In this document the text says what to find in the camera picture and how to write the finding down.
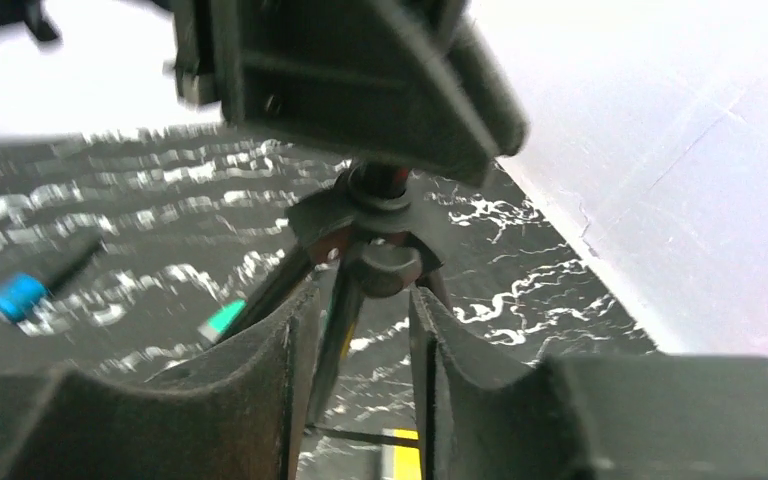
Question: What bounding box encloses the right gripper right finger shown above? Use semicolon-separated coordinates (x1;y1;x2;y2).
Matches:
409;288;768;479

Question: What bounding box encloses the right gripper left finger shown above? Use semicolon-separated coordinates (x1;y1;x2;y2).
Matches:
0;283;320;479

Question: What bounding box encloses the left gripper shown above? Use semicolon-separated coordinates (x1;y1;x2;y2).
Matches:
171;0;530;186

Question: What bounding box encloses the black music stand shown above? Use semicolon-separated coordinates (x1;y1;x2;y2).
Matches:
218;164;451;455

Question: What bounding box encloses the green small block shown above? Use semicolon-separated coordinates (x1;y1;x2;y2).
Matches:
198;299;246;345

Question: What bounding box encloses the blue small block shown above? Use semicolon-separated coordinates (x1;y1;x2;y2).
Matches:
0;235;107;325

